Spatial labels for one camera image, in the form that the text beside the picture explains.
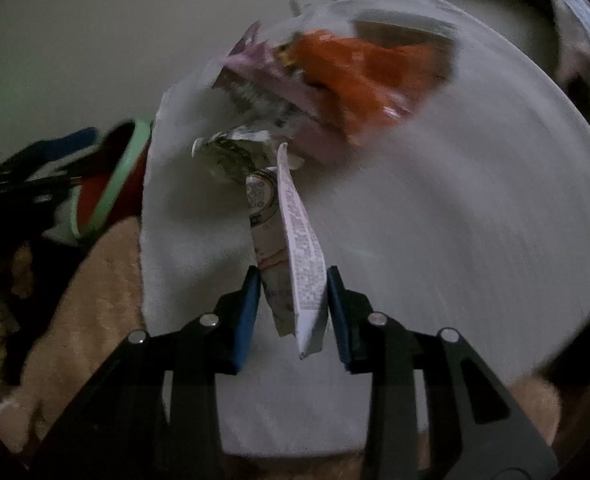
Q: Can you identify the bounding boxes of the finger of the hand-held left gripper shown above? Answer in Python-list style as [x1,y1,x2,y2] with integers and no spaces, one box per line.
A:
[0,162,83,198]
[0,127,101,181]

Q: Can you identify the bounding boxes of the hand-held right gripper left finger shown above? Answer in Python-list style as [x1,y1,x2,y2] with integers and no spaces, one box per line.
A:
[30,265,263,480]

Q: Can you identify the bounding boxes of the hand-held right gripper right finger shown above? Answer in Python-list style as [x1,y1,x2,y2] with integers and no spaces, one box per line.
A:
[326,266,560,480]

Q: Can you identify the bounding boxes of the green bin with red inside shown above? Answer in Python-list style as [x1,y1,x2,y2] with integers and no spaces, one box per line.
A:
[55,117,156,246]

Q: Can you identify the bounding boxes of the white printed snack wrapper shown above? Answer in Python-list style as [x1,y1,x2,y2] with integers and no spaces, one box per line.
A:
[245,142,332,361]

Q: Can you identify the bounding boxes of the beige plush blanket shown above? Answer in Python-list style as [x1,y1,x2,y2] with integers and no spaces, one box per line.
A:
[0,217,560,480]

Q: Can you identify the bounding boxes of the white table cloth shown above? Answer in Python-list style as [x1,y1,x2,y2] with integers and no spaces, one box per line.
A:
[140,0,590,456]

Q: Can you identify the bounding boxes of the pink snack wrapper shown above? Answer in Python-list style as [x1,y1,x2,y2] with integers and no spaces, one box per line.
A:
[217,22,356,163]

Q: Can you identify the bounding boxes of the orange snack wrapper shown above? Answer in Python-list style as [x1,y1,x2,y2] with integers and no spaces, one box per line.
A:
[280,30,438,148]

